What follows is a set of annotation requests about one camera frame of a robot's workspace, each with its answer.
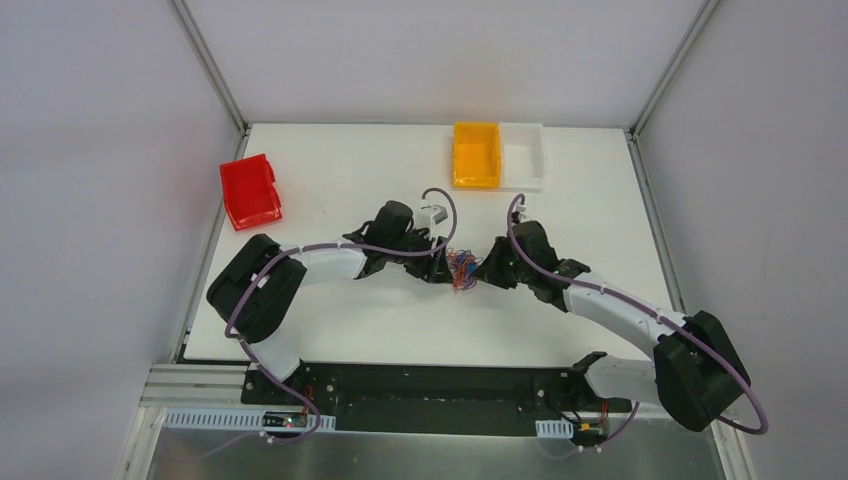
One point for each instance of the red plastic bin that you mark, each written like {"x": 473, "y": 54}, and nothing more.
{"x": 249, "y": 194}

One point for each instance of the aluminium frame rail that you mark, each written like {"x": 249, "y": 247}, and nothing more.
{"x": 193, "y": 385}

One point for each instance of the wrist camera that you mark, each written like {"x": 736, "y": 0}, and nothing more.
{"x": 519, "y": 214}
{"x": 428, "y": 217}

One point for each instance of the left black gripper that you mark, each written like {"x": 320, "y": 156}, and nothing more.
{"x": 431, "y": 263}

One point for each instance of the orange plastic bin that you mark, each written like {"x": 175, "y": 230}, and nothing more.
{"x": 477, "y": 156}

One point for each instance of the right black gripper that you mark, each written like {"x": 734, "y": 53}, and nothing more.
{"x": 500, "y": 263}

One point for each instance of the left white cable duct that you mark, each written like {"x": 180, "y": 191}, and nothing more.
{"x": 247, "y": 420}

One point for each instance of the right white cable duct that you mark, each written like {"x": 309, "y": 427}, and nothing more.
{"x": 554, "y": 429}

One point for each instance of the white plastic bin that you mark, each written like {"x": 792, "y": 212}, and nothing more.
{"x": 524, "y": 157}

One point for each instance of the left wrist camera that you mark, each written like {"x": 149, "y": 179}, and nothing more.
{"x": 428, "y": 217}

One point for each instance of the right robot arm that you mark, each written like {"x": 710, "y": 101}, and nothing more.
{"x": 691, "y": 368}

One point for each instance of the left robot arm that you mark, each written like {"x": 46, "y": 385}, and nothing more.
{"x": 255, "y": 290}

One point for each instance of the white cable duct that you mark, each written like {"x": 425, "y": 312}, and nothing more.
{"x": 554, "y": 429}
{"x": 247, "y": 420}

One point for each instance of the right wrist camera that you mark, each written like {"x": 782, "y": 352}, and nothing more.
{"x": 519, "y": 214}

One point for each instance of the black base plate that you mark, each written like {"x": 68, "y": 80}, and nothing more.
{"x": 491, "y": 401}

